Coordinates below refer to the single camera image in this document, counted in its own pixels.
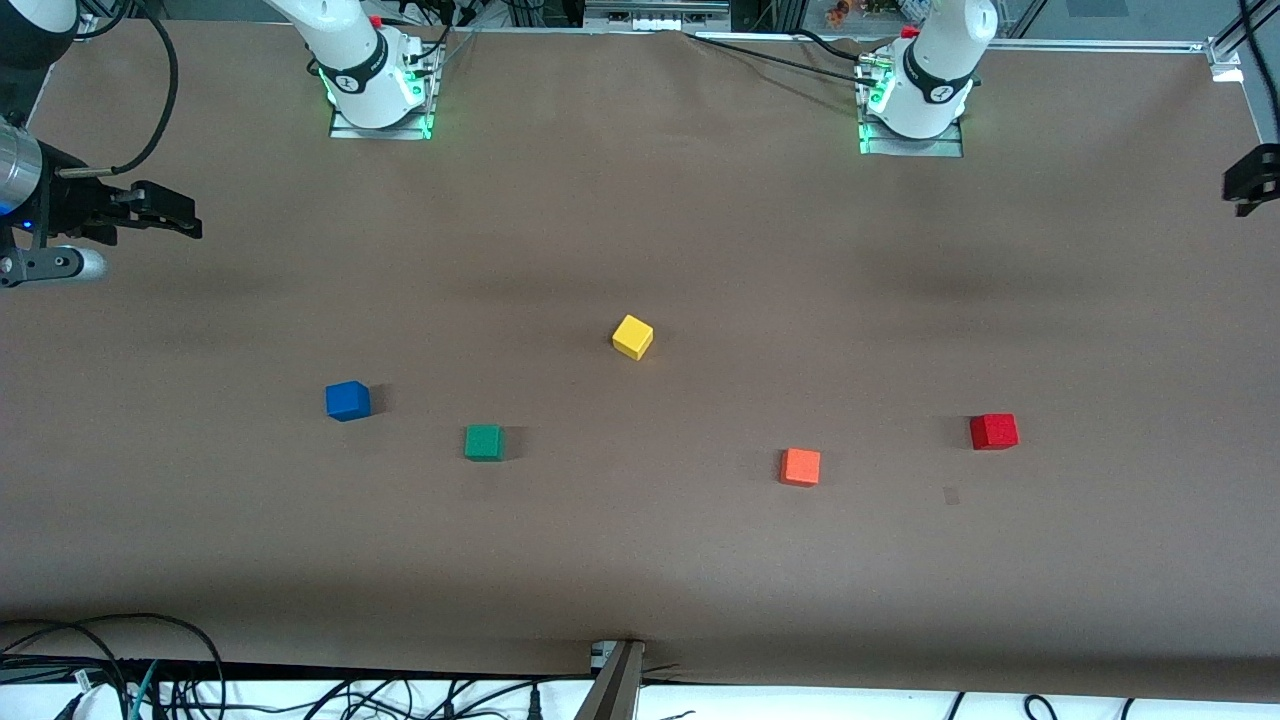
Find red wooden block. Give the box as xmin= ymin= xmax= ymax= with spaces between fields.
xmin=969 ymin=413 xmax=1019 ymax=451

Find blue wooden block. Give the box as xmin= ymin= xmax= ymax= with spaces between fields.
xmin=325 ymin=380 xmax=372 ymax=422

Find yellow wooden block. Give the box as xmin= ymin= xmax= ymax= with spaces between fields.
xmin=611 ymin=314 xmax=655 ymax=362

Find black table edge strip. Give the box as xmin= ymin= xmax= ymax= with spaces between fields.
xmin=0 ymin=655 xmax=591 ymax=687

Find grey socket strip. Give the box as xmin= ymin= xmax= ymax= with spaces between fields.
xmin=583 ymin=0 xmax=733 ymax=33

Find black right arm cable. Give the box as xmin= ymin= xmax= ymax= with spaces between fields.
xmin=58 ymin=0 xmax=181 ymax=179

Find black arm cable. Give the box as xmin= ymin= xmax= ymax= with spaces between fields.
xmin=58 ymin=0 xmax=181 ymax=179
xmin=1238 ymin=0 xmax=1280 ymax=99

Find aluminium frame rail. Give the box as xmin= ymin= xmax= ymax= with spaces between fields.
xmin=960 ymin=0 xmax=1280 ymax=83

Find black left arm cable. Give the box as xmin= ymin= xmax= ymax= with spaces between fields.
xmin=1238 ymin=0 xmax=1280 ymax=99

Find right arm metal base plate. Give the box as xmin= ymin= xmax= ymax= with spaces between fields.
xmin=328 ymin=40 xmax=441 ymax=141

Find black cable loop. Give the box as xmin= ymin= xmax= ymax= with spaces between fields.
xmin=0 ymin=612 xmax=227 ymax=720

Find teal cable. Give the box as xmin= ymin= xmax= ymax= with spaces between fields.
xmin=128 ymin=660 xmax=161 ymax=720

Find long black table cable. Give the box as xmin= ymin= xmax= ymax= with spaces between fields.
xmin=688 ymin=33 xmax=873 ymax=85

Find metal camera post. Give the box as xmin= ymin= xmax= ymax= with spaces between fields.
xmin=575 ymin=640 xmax=647 ymax=720

